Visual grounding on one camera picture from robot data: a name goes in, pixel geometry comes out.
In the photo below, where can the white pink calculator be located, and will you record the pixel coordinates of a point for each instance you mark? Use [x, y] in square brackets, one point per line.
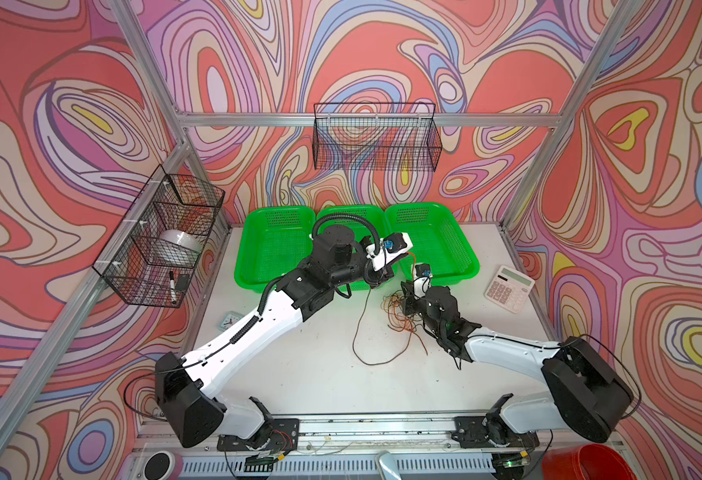
[509, 289]

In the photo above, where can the black wire basket back wall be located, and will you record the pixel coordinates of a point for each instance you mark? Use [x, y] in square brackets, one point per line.
[376, 136]

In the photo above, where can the red bucket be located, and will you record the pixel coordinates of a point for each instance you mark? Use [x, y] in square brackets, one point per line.
[590, 461]

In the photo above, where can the right green plastic basket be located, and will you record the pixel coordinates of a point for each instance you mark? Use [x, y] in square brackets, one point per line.
[438, 240]

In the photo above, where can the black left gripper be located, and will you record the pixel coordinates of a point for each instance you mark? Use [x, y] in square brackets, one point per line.
[380, 277]

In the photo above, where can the left green plastic basket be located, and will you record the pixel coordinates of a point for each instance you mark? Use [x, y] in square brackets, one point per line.
[274, 241]

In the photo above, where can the small green alarm clock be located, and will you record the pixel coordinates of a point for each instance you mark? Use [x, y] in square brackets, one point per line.
[228, 320]

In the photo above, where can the black wire basket left wall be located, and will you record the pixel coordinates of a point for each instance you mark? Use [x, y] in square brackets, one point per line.
[166, 228]

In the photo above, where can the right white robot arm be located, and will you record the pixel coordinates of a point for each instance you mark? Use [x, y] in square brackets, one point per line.
[583, 393]

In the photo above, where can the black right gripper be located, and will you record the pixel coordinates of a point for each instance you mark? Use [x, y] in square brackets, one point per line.
[409, 299]

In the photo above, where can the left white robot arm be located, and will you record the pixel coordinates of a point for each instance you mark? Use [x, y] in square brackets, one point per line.
[189, 388]

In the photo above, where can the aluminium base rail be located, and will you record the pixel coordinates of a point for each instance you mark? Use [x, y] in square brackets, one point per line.
[419, 445]

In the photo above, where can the black wire basket wall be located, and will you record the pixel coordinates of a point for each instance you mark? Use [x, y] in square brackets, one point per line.
[166, 228]
[376, 136]

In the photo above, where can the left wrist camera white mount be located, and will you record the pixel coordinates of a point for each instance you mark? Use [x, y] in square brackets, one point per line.
[390, 250]

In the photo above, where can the grey round speaker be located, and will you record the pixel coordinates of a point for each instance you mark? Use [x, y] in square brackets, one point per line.
[160, 466]

